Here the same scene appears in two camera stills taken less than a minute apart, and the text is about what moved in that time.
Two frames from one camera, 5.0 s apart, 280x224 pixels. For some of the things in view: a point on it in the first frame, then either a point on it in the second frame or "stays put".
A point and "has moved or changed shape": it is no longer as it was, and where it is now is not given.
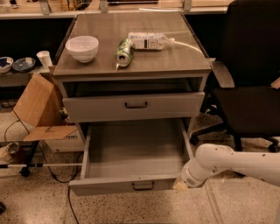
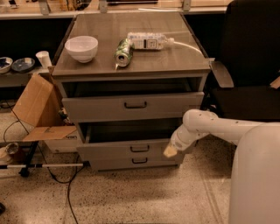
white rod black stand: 25,171 stays put
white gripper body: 189,178 → 177,143
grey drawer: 125,155 has moved or changed shape
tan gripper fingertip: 180,186 → 171,151
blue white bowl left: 6,64 stays put
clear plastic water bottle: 150,40 stays put
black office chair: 246,104 stays put
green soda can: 124,52 stays put
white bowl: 84,47 stays put
